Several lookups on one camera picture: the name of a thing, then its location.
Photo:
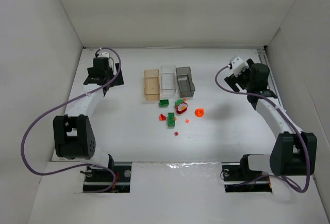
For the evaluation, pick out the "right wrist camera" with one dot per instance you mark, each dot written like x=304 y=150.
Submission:
x=237 y=65

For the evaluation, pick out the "red flower lego piece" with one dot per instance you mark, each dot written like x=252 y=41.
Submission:
x=181 y=108

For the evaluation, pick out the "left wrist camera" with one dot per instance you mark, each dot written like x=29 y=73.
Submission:
x=107 y=55

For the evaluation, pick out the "orange red lego piece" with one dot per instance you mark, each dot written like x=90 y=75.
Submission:
x=162 y=117

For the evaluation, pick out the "orange round lego piece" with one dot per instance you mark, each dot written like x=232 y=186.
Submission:
x=199 y=112

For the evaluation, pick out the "orange translucent container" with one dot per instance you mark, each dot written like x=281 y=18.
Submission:
x=151 y=85

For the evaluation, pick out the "clear container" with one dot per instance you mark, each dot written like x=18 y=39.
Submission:
x=168 y=83

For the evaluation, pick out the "grey translucent container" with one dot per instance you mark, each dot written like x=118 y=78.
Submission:
x=186 y=86

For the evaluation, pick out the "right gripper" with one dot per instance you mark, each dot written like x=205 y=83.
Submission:
x=230 y=81

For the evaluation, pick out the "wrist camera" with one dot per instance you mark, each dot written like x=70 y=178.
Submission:
x=237 y=65
x=107 y=55

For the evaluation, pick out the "green sloped lego brick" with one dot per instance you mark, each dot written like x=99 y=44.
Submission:
x=178 y=102

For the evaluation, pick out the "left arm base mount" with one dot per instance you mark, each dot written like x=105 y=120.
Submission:
x=99 y=179

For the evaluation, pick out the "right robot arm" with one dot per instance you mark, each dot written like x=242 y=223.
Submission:
x=294 y=152

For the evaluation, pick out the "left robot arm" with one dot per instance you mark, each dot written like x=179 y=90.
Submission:
x=73 y=134

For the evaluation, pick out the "green square lego brick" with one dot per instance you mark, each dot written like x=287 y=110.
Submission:
x=163 y=103

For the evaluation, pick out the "green long lego brick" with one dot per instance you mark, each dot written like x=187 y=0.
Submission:
x=171 y=119

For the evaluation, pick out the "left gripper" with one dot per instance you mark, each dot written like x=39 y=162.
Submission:
x=92 y=80

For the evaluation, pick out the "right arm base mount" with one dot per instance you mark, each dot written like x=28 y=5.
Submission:
x=239 y=178

